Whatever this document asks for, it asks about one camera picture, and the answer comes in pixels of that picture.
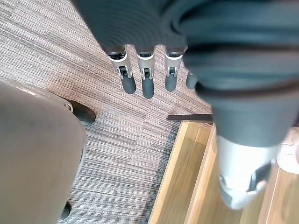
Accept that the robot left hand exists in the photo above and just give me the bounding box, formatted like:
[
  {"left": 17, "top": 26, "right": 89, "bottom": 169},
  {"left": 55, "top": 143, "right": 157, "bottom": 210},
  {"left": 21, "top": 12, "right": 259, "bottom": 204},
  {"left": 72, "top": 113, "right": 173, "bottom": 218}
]
[{"left": 71, "top": 0, "right": 299, "bottom": 210}]

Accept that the dark robot right foot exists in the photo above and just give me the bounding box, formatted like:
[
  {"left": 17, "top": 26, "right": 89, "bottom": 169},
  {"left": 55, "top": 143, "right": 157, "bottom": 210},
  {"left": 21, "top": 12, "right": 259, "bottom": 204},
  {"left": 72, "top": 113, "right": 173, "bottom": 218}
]
[{"left": 57, "top": 202, "right": 72, "bottom": 221}]

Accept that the white slipper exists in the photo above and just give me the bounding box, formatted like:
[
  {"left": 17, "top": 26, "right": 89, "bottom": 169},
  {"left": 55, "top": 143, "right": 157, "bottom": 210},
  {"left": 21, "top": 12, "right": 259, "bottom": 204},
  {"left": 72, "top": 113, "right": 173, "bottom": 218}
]
[{"left": 276, "top": 127, "right": 299, "bottom": 174}]

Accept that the dark robot foot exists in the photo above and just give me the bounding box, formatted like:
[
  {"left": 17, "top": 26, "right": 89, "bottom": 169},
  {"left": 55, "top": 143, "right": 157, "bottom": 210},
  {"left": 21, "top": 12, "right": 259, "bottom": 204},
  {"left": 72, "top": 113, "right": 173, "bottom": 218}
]
[
  {"left": 69, "top": 99, "right": 96, "bottom": 126},
  {"left": 57, "top": 202, "right": 72, "bottom": 221}
]

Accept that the wooden shoe rack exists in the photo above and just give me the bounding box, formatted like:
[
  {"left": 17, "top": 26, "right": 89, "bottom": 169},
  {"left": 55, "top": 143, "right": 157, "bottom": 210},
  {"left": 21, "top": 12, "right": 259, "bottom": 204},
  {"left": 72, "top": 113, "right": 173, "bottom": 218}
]
[{"left": 148, "top": 113, "right": 299, "bottom": 224}]

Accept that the dark robot left foot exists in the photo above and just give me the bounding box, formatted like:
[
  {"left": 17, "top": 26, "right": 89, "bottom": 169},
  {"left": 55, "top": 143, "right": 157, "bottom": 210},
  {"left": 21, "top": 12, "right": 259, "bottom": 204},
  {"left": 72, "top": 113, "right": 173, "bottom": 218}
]
[{"left": 69, "top": 99, "right": 96, "bottom": 126}]

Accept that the silver robot left leg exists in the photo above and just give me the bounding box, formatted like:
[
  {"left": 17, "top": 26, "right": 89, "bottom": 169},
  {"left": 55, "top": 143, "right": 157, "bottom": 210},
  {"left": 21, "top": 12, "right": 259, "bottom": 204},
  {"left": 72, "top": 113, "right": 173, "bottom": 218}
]
[{"left": 0, "top": 78, "right": 87, "bottom": 224}]

